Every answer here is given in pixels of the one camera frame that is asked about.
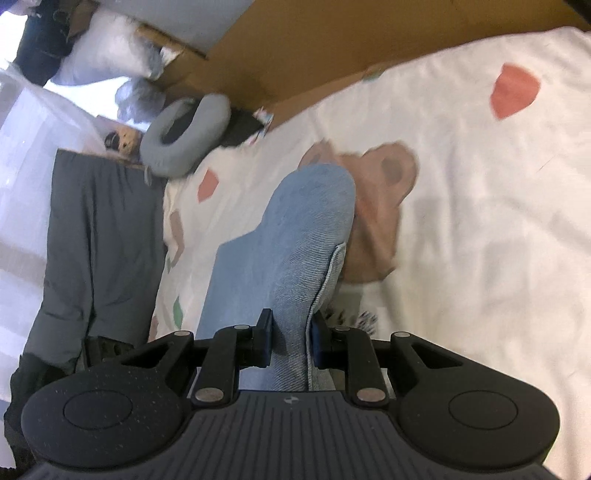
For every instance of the clear plastic bag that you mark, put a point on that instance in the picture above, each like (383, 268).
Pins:
(138, 101)

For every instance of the cream bear print bedsheet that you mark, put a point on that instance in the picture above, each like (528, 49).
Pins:
(493, 260)

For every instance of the black clothing pile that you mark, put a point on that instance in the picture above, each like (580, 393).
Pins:
(31, 375)

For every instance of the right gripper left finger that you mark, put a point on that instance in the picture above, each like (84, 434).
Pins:
(221, 359)

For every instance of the light blue denim pants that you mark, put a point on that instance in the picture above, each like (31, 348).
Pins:
(289, 264)

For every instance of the dark grey quilt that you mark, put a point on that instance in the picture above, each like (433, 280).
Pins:
(105, 256)

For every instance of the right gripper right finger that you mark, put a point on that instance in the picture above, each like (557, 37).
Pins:
(350, 350)

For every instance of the grey neck pillow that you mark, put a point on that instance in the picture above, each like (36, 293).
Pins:
(183, 134)

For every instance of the black cloth under pillow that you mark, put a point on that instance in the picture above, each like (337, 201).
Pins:
(242, 125)

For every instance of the teddy bear plush toy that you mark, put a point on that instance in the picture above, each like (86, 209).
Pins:
(124, 142)

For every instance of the brown cardboard sheet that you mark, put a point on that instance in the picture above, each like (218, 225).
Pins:
(287, 55)

